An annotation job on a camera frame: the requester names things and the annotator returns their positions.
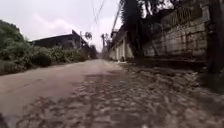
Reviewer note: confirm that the palm tree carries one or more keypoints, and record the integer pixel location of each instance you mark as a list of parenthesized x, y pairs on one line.
[(88, 35)]

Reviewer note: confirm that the grey cobbled concrete road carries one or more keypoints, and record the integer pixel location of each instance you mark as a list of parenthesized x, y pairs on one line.
[(83, 90)]

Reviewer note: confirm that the dark ivy-covered tree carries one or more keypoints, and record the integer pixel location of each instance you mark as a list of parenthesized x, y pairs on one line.
[(133, 23)]

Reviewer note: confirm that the leaning pole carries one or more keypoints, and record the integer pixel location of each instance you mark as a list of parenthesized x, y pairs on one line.
[(115, 18)]

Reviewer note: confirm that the dark roofed building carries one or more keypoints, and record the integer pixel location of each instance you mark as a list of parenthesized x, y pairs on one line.
[(63, 40)]

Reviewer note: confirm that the green bushes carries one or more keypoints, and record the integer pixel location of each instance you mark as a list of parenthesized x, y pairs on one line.
[(23, 55)]

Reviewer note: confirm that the grey stone block wall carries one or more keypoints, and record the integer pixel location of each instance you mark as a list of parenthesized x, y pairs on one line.
[(181, 40)]

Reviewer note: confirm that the railing on wall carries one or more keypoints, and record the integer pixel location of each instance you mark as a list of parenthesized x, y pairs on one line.
[(181, 15)]

